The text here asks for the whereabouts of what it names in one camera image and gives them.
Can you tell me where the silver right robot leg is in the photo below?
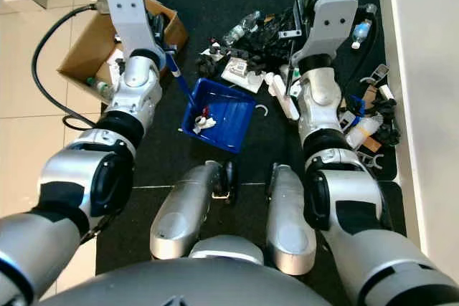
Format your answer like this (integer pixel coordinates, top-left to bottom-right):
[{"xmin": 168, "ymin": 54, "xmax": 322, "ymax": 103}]
[{"xmin": 265, "ymin": 163, "xmax": 318, "ymax": 277}]

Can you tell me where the blue plastic dustpan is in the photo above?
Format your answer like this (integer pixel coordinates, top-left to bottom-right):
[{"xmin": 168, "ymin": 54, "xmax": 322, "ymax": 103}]
[{"xmin": 164, "ymin": 48, "xmax": 257, "ymax": 155}]

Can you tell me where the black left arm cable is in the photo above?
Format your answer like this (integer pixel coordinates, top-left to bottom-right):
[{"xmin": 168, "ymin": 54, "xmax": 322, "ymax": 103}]
[{"xmin": 31, "ymin": 1, "xmax": 117, "ymax": 132}]

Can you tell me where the white plastic tube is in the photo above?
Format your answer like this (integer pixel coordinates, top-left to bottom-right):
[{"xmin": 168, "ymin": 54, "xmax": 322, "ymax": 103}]
[{"xmin": 265, "ymin": 71, "xmax": 301, "ymax": 121}]

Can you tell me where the small bottle with blue label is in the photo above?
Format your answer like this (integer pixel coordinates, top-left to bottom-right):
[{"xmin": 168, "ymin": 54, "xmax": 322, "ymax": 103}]
[{"xmin": 351, "ymin": 3, "xmax": 378, "ymax": 51}]

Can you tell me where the green plastic bottle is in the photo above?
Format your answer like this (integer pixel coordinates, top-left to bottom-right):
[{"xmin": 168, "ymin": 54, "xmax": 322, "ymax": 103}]
[{"xmin": 85, "ymin": 77, "xmax": 115, "ymax": 100}]

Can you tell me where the black floor mat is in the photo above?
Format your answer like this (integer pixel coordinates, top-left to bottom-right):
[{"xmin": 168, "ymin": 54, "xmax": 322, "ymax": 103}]
[{"xmin": 93, "ymin": 0, "xmax": 411, "ymax": 306}]

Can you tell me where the black crumpled plastic bag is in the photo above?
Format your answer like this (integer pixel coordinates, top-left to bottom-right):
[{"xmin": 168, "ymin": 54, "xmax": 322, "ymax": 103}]
[{"xmin": 247, "ymin": 8, "xmax": 299, "ymax": 64}]

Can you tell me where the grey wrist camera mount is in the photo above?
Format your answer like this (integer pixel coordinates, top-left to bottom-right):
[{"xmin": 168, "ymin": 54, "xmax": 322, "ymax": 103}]
[
  {"xmin": 105, "ymin": 0, "xmax": 160, "ymax": 56},
  {"xmin": 308, "ymin": 0, "xmax": 360, "ymax": 59}
]

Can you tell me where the clear plastic bottle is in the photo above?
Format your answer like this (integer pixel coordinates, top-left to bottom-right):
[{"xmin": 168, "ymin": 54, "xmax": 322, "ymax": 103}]
[{"xmin": 222, "ymin": 10, "xmax": 262, "ymax": 46}]

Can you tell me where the grey robot torso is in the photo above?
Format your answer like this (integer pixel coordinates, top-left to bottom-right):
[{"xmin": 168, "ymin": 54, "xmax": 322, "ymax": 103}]
[{"xmin": 36, "ymin": 234, "xmax": 335, "ymax": 306}]

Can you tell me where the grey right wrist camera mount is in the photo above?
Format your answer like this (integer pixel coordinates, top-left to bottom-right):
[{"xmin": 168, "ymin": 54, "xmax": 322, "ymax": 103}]
[{"xmin": 308, "ymin": 0, "xmax": 360, "ymax": 59}]

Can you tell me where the pile of black rubbish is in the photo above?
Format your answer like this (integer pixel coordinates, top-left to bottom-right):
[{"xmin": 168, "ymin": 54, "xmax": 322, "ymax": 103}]
[{"xmin": 337, "ymin": 62, "xmax": 400, "ymax": 172}]

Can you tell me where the crumpled white paper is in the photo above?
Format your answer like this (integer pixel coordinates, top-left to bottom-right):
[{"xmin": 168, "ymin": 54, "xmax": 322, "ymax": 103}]
[{"xmin": 192, "ymin": 105, "xmax": 219, "ymax": 135}]

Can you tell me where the brown cardboard box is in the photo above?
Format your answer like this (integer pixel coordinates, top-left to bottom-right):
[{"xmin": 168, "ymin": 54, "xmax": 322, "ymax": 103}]
[{"xmin": 57, "ymin": 0, "xmax": 189, "ymax": 103}]

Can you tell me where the silver robot leg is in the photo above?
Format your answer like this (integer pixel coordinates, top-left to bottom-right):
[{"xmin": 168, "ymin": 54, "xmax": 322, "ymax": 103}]
[
  {"xmin": 150, "ymin": 159, "xmax": 239, "ymax": 261},
  {"xmin": 265, "ymin": 163, "xmax": 318, "ymax": 277}
]

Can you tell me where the silver left robot leg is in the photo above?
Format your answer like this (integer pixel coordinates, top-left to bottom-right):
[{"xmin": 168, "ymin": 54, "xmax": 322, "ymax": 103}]
[{"xmin": 150, "ymin": 159, "xmax": 239, "ymax": 261}]

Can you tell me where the white paper carton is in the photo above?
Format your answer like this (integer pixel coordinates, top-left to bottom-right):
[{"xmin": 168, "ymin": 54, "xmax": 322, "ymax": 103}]
[{"xmin": 218, "ymin": 55, "xmax": 264, "ymax": 93}]

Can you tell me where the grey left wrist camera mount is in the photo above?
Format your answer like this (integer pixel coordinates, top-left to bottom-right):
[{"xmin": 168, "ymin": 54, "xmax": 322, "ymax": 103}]
[{"xmin": 105, "ymin": 0, "xmax": 160, "ymax": 56}]

